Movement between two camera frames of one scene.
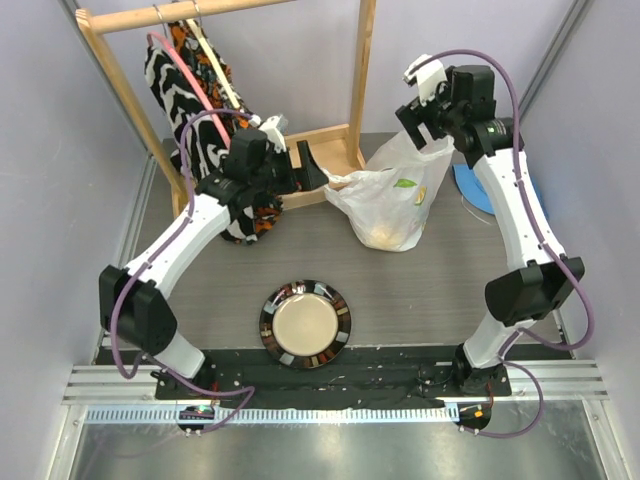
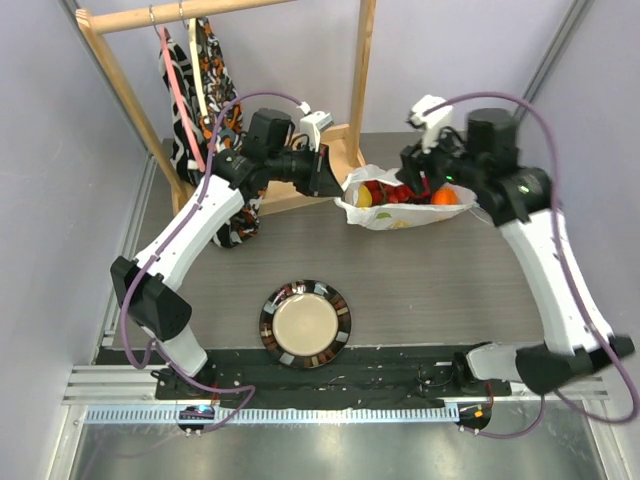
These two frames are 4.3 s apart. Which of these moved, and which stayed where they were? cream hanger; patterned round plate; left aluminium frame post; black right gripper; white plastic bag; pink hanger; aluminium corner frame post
Moved: black right gripper; cream hanger; white plastic bag; pink hanger
Stayed: patterned round plate; aluminium corner frame post; left aluminium frame post
